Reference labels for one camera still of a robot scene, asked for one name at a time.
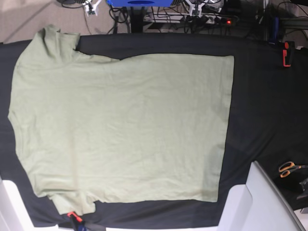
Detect orange handled scissors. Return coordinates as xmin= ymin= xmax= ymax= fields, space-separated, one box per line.
xmin=278 ymin=161 xmax=308 ymax=178

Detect red clamp right edge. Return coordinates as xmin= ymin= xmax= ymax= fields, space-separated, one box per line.
xmin=282 ymin=41 xmax=295 ymax=67

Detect blue plastic box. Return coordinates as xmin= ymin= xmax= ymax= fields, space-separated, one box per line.
xmin=106 ymin=0 xmax=173 ymax=7

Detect white plastic bin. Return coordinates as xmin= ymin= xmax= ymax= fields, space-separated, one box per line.
xmin=217 ymin=161 xmax=305 ymax=231

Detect red clamp front edge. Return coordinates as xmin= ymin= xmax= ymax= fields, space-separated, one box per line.
xmin=67 ymin=211 xmax=83 ymax=223

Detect green T-shirt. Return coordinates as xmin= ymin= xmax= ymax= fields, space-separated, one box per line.
xmin=8 ymin=25 xmax=234 ymax=215

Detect red clamp edge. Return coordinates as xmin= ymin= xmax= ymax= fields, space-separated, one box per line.
xmin=282 ymin=41 xmax=295 ymax=67
xmin=67 ymin=211 xmax=83 ymax=223

